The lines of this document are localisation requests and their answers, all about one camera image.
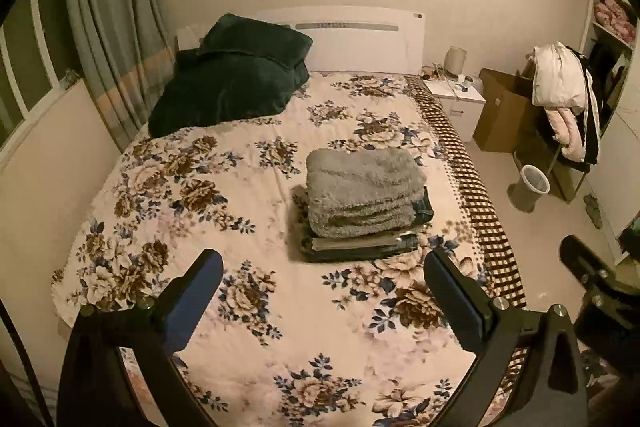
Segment dark green pillow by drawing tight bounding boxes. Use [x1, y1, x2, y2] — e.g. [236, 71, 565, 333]
[148, 13, 312, 138]

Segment cream folded garment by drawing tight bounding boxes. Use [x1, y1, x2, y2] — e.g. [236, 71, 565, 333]
[311, 233, 418, 251]

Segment floral cream bed blanket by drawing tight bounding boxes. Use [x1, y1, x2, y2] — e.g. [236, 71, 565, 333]
[52, 74, 525, 426]

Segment white nightstand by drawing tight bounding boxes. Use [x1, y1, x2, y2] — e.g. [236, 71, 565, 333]
[424, 79, 485, 143]

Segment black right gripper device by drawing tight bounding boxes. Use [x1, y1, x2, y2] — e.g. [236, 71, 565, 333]
[560, 235, 639, 373]

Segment white table lamp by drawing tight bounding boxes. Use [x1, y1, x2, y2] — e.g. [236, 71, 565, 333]
[444, 46, 468, 78]

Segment white bed headboard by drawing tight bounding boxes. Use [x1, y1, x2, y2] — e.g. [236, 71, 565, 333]
[255, 5, 425, 75]

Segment brown cardboard box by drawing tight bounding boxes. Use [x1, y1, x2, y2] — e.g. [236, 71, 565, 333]
[473, 68, 539, 153]

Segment white trash bin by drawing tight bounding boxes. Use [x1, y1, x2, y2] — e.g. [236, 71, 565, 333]
[512, 165, 550, 213]

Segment white shelf unit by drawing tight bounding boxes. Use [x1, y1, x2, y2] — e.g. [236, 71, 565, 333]
[580, 0, 639, 265]

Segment grey fluffy fleece pants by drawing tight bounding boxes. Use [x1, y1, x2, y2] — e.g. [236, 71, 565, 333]
[306, 148, 426, 239]

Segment grey green curtain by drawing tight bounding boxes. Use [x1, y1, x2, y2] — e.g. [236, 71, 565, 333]
[66, 0, 175, 150]

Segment dark green folded garment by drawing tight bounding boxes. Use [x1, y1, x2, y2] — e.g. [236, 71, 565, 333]
[290, 187, 434, 263]

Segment white jacket on rack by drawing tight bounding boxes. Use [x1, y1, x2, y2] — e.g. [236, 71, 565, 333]
[527, 42, 601, 166]

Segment window frame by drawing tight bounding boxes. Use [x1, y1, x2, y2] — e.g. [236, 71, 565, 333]
[1, 0, 81, 162]

